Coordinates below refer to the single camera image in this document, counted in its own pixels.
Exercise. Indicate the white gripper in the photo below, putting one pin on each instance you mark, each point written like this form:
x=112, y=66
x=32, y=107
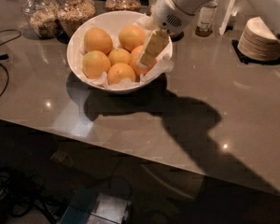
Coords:
x=167, y=15

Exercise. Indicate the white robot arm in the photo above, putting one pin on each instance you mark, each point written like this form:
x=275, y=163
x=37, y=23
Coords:
x=268, y=10

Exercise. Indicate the white paper bowl liner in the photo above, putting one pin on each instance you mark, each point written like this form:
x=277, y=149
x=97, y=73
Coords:
x=158, y=64

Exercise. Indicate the small centre orange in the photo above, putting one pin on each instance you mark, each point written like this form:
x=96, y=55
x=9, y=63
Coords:
x=119, y=56

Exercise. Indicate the white ceramic bowl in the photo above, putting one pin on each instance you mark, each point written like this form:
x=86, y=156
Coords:
x=115, y=20

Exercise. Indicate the glass cereal jar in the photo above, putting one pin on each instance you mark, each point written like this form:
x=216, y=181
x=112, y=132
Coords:
x=115, y=5
x=41, y=16
x=73, y=13

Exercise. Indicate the clear glass bottle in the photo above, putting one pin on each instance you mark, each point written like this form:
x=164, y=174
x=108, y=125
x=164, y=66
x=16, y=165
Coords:
x=206, y=18

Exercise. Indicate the white sign stand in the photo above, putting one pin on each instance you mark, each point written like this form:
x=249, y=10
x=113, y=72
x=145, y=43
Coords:
x=227, y=10

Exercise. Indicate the stack of white plates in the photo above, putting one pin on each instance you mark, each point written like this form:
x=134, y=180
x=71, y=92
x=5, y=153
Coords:
x=257, y=42

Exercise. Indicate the glass cereal jar far left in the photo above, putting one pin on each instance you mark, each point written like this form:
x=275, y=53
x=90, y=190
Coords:
x=41, y=16

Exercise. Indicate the black tray under plates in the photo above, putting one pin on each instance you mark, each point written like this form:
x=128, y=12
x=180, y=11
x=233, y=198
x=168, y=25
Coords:
x=246, y=60

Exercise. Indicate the grey box on floor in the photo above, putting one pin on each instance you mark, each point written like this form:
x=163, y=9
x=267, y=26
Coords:
x=90, y=207

